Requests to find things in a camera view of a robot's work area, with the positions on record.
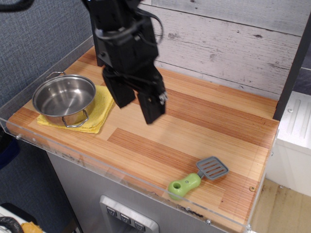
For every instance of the dark left frame post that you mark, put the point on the dark left frame post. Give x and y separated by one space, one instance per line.
100 63

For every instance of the stainless steel pot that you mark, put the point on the stainless steel pot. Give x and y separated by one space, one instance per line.
65 99

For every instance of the dark right frame post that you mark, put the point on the dark right frame post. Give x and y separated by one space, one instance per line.
294 71

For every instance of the yellow black object bottom left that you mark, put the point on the yellow black object bottom left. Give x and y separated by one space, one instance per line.
11 225

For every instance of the white ribbed side unit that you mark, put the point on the white ribbed side unit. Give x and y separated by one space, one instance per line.
290 163

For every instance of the yellow folded cloth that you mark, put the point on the yellow folded cloth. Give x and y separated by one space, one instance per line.
103 104

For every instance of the grey cabinet with dispenser panel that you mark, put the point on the grey cabinet with dispenser panel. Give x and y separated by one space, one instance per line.
102 205

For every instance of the green grey toy spatula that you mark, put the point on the green grey toy spatula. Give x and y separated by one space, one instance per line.
211 168

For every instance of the dark frame post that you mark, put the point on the dark frame post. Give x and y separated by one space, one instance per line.
294 71
100 63

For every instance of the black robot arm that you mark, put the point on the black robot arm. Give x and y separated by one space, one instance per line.
118 13

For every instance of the clear acrylic table guard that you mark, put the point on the clear acrylic table guard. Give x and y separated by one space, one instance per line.
202 119

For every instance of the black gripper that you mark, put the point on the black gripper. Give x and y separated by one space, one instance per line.
128 53

